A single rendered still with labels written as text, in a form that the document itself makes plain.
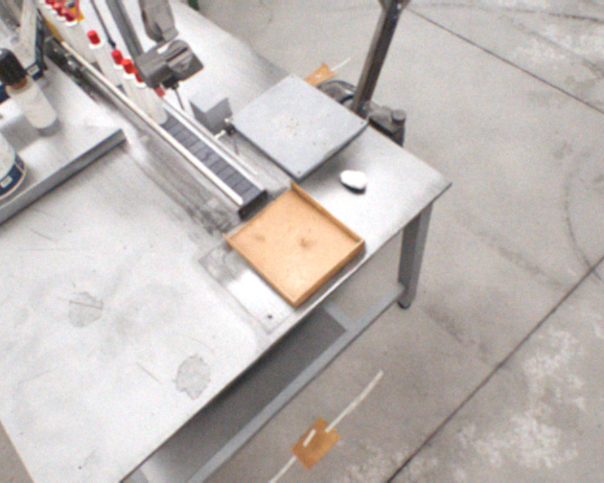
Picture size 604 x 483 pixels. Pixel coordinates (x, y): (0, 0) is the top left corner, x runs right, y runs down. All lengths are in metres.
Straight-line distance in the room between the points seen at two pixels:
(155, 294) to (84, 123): 0.71
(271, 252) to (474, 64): 2.11
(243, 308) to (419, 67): 2.16
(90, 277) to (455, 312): 1.45
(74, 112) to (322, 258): 1.03
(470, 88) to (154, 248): 2.10
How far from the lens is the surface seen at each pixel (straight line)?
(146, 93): 1.69
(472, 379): 2.19
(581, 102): 3.16
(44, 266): 1.67
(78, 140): 1.86
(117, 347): 1.44
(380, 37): 2.26
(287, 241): 1.45
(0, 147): 1.78
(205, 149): 1.65
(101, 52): 1.91
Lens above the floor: 2.05
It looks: 58 degrees down
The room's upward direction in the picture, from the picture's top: 12 degrees counter-clockwise
